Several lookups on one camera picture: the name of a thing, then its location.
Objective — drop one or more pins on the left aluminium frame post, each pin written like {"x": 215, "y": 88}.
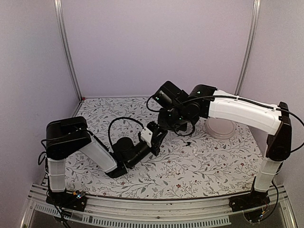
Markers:
{"x": 66, "y": 48}

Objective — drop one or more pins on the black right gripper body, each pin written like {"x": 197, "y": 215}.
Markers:
{"x": 175, "y": 119}

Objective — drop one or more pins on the right aluminium frame post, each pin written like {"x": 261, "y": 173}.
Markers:
{"x": 249, "y": 46}

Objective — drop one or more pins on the aluminium frame post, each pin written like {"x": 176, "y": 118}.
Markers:
{"x": 66, "y": 48}
{"x": 249, "y": 46}

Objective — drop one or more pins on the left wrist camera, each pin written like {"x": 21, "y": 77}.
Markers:
{"x": 147, "y": 133}

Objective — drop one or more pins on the floral patterned table mat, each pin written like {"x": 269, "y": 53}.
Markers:
{"x": 208, "y": 167}

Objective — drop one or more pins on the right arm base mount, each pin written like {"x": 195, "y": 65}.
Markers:
{"x": 248, "y": 201}

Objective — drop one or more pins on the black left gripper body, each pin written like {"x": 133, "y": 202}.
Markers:
{"x": 133, "y": 162}

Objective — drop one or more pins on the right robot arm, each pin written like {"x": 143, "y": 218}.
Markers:
{"x": 271, "y": 119}

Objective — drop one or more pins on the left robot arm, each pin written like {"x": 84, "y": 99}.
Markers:
{"x": 67, "y": 136}

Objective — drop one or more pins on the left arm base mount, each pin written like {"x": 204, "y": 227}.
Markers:
{"x": 76, "y": 200}

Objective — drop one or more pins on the front aluminium rail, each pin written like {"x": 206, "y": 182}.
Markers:
{"x": 186, "y": 213}

